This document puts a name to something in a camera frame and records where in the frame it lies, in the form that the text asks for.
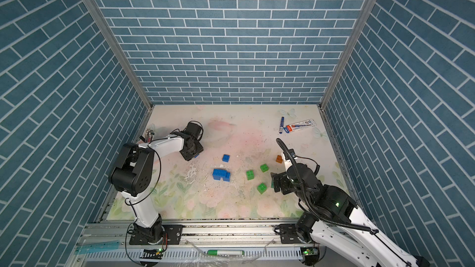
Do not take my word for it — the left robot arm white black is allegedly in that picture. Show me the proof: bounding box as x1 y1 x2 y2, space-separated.
108 121 204 245

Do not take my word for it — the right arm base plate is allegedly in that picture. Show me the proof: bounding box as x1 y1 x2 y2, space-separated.
273 224 308 244

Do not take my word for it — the aluminium front rail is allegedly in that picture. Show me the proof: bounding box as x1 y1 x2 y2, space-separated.
67 219 317 267

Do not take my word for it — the long blue lego brick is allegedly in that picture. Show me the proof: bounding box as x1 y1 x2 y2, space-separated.
212 169 227 180

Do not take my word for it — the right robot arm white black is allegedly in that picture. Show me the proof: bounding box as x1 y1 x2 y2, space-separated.
272 138 430 267

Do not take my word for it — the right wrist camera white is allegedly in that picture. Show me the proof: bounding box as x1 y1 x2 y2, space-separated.
282 149 298 171

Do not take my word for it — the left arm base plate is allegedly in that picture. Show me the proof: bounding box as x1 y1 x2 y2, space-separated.
127 224 183 245

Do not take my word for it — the green marker on rail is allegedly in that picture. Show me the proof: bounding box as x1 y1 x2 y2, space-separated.
207 250 245 257

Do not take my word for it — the white toothpaste tube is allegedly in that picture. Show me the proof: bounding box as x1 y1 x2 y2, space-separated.
284 119 316 134

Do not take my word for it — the bundle of pens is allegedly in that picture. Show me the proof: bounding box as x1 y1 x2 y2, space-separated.
143 128 155 143

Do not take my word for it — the blue marker pen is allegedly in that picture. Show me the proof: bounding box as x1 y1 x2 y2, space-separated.
279 116 285 134

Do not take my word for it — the green lego small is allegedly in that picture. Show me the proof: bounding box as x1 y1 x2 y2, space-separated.
260 164 269 173

